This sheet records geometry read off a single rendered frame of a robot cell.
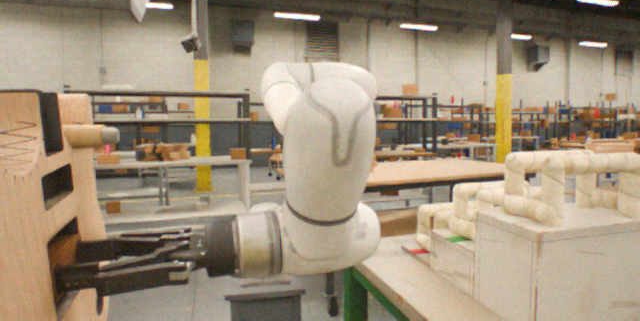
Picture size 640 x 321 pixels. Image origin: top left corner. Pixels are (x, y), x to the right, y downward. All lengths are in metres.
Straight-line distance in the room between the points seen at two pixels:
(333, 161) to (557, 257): 0.40
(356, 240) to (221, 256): 0.18
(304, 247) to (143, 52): 11.55
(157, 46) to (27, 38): 3.28
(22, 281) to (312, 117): 0.33
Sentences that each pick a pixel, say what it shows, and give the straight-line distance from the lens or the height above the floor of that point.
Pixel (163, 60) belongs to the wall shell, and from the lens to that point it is 11.83.
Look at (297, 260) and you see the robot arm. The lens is 0.51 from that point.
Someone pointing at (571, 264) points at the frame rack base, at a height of 1.05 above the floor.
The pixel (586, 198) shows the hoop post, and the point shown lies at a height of 1.12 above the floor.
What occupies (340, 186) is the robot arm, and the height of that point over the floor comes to 1.19.
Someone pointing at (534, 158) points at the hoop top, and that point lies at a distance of 0.73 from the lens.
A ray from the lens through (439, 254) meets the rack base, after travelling 0.86.
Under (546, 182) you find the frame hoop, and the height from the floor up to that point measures 1.17.
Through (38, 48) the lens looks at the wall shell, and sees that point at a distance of 12.62.
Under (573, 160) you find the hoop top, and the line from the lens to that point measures 0.67.
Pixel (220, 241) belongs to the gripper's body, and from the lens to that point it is 0.50.
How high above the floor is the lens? 1.26
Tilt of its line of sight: 3 degrees down
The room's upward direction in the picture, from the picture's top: 1 degrees counter-clockwise
